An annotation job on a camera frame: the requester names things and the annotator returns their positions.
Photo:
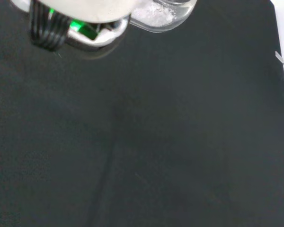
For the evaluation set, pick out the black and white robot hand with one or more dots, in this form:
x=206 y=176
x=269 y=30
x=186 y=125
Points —
x=85 y=8

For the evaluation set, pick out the black bench cloth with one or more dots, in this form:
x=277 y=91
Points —
x=132 y=132

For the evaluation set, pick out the clear tape strip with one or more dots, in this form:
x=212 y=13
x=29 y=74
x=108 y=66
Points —
x=279 y=58

